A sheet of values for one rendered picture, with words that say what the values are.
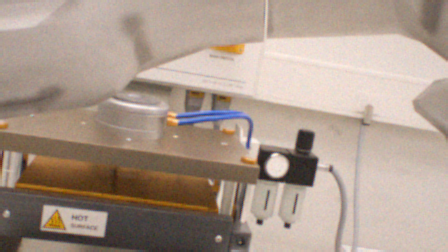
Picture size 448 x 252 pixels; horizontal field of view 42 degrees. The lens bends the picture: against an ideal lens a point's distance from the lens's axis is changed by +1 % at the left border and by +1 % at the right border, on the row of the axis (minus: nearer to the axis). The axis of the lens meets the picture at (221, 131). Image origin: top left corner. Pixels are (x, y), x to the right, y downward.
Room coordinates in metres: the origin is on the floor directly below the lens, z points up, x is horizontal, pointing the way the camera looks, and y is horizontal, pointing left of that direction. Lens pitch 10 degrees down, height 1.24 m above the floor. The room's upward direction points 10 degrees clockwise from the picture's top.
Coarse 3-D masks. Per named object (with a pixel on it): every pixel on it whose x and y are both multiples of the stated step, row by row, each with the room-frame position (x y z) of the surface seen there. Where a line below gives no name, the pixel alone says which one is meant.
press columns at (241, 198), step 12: (0, 156) 0.54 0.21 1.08; (24, 156) 0.69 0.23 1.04; (0, 168) 0.54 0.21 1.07; (24, 168) 0.69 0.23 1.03; (0, 180) 0.55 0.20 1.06; (12, 180) 0.69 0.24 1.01; (216, 180) 0.73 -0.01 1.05; (216, 192) 0.73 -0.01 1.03; (240, 192) 0.58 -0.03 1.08; (240, 204) 0.58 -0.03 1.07; (240, 216) 0.58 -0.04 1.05
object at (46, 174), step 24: (48, 168) 0.61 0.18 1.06; (72, 168) 0.62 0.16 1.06; (96, 168) 0.64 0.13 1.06; (120, 168) 0.62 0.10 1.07; (72, 192) 0.55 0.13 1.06; (96, 192) 0.55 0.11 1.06; (120, 192) 0.57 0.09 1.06; (144, 192) 0.58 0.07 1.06; (168, 192) 0.60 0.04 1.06; (192, 192) 0.61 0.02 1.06
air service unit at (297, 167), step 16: (304, 128) 0.82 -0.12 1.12; (256, 144) 0.79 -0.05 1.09; (304, 144) 0.80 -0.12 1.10; (272, 160) 0.77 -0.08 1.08; (288, 160) 0.79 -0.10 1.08; (304, 160) 0.79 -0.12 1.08; (272, 176) 0.77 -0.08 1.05; (288, 176) 0.79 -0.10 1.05; (304, 176) 0.79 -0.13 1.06; (256, 192) 0.80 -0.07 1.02; (272, 192) 0.79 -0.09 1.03; (288, 192) 0.80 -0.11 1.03; (304, 192) 0.80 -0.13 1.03; (256, 208) 0.79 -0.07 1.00; (272, 208) 0.80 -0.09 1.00; (288, 208) 0.80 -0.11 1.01; (288, 224) 0.81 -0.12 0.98
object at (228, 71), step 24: (216, 48) 0.78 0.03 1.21; (240, 48) 0.78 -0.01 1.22; (264, 48) 0.80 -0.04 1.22; (144, 72) 0.77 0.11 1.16; (168, 72) 0.77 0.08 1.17; (192, 72) 0.78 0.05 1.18; (216, 72) 0.78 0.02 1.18; (240, 72) 0.79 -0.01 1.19; (168, 96) 0.80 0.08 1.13; (192, 96) 0.81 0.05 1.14; (216, 96) 0.82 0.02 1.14; (240, 96) 0.79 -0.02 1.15
